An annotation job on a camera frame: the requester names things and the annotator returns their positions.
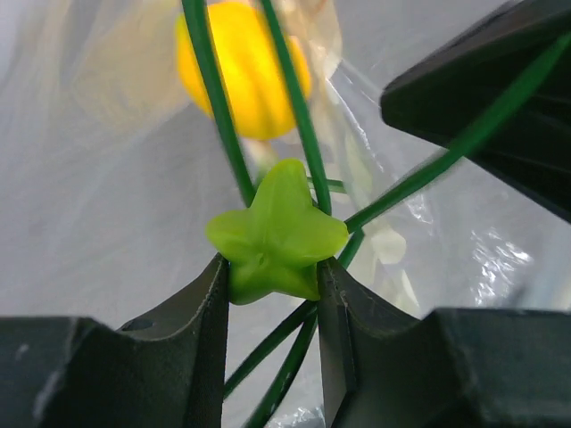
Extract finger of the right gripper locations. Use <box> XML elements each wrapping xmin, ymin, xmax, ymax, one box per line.
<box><xmin>379</xmin><ymin>1</ymin><xmax>570</xmax><ymax>220</ymax></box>

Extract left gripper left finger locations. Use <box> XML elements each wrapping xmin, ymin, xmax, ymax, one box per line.
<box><xmin>1</xmin><ymin>256</ymin><xmax>229</xmax><ymax>427</ymax></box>

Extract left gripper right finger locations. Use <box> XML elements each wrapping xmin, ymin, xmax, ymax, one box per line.
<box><xmin>318</xmin><ymin>259</ymin><xmax>570</xmax><ymax>427</ymax></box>

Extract fake green onion stems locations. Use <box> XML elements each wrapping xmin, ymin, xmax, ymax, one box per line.
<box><xmin>182</xmin><ymin>1</ymin><xmax>570</xmax><ymax>427</ymax></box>

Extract fake yellow lemon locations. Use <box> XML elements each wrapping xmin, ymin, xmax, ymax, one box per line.
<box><xmin>175</xmin><ymin>1</ymin><xmax>312</xmax><ymax>141</ymax></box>

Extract clear zip top bag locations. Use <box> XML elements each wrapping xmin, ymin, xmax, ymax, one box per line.
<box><xmin>1</xmin><ymin>1</ymin><xmax>570</xmax><ymax>427</ymax></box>

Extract fake green leaf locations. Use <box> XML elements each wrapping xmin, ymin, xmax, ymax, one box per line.
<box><xmin>205</xmin><ymin>159</ymin><xmax>349</xmax><ymax>305</ymax></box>

